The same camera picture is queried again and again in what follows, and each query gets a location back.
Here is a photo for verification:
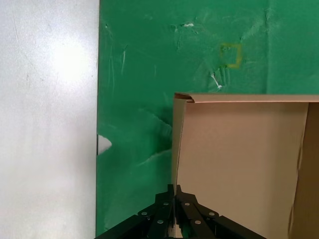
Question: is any brown corrugated cardboard box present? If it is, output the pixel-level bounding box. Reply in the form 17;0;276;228
171;92;319;239

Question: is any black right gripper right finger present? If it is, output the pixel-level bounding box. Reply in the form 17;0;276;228
175;184;268;239

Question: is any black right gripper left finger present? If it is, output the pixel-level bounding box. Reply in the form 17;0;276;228
94;184;175;239

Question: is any green tablecloth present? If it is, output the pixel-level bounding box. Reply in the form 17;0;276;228
95;0;319;239

